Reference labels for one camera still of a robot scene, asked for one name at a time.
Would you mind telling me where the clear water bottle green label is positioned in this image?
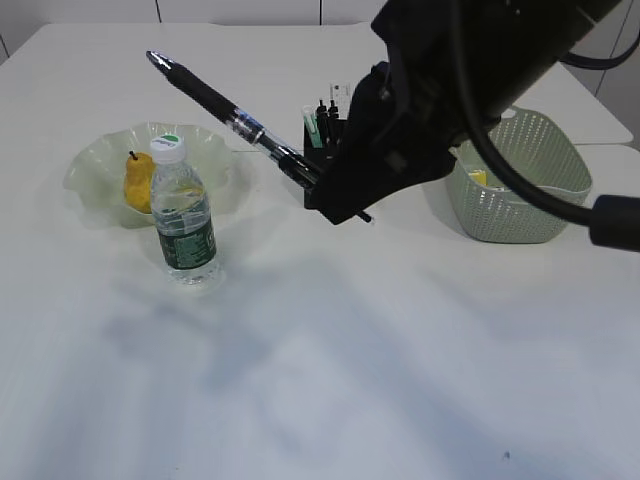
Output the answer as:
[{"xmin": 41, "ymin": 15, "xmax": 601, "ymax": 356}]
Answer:
[{"xmin": 150, "ymin": 134, "xmax": 219, "ymax": 285}]

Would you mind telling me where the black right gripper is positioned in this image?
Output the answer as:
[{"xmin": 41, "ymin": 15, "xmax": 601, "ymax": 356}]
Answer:
[{"xmin": 305, "ymin": 62, "xmax": 468, "ymax": 225}]

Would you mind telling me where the clear plastic ruler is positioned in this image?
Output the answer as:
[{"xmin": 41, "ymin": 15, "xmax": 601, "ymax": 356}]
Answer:
[{"xmin": 330, "ymin": 83, "xmax": 352, "ymax": 120}]

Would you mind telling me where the black blue gel pen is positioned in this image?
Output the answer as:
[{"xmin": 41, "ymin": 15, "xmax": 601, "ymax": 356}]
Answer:
[{"xmin": 327, "ymin": 100, "xmax": 342, "ymax": 148}]

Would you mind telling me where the mint green utility knife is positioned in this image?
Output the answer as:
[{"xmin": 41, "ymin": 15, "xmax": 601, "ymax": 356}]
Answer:
[{"xmin": 301, "ymin": 106, "xmax": 324, "ymax": 149}]

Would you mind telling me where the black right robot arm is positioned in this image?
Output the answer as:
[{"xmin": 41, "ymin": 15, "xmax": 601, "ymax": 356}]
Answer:
[{"xmin": 308, "ymin": 1, "xmax": 639, "ymax": 251}]

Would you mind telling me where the yellow pear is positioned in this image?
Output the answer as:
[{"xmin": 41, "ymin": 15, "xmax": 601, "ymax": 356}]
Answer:
[{"xmin": 124, "ymin": 151, "xmax": 155, "ymax": 214}]

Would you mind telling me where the green perforated plastic basket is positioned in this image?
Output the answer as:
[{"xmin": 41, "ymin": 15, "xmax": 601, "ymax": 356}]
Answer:
[{"xmin": 444, "ymin": 106, "xmax": 595, "ymax": 245}]

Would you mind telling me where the yellow utility knife packaging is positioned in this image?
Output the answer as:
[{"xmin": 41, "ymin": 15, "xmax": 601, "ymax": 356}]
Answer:
[{"xmin": 468, "ymin": 169, "xmax": 505, "ymax": 191}]

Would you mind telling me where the green wavy glass plate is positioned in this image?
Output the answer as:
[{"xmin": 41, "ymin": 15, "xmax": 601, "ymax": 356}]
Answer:
[{"xmin": 63, "ymin": 122, "xmax": 248, "ymax": 229}]

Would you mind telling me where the black square pen holder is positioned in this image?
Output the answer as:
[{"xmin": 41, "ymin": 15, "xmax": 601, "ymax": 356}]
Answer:
[{"xmin": 303, "ymin": 119, "xmax": 347, "ymax": 210}]

